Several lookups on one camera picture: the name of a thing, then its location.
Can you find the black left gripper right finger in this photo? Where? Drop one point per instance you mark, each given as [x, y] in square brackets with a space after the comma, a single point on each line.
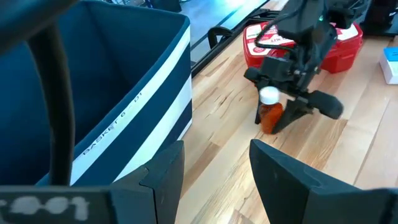
[295, 193]

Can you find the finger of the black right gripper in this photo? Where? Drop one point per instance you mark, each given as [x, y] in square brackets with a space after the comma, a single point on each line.
[258, 109]
[292, 115]

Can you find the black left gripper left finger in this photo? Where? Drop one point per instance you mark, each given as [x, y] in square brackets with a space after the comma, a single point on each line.
[155, 193]

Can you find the red medicine bottle white cap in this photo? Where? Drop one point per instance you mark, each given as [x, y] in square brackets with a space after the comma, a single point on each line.
[270, 116]

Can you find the red first aid kit case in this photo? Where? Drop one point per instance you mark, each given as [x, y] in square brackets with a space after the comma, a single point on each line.
[342, 56]

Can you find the blue white pill organizer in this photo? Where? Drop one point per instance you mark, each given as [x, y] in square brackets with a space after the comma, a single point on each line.
[390, 65]

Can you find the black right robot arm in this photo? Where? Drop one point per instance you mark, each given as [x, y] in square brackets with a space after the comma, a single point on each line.
[311, 18]

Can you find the navy white striped fabric basket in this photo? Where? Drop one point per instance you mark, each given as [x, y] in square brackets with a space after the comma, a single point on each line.
[140, 102]

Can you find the black metal table frame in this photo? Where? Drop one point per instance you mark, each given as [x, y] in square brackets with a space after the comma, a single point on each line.
[224, 51]

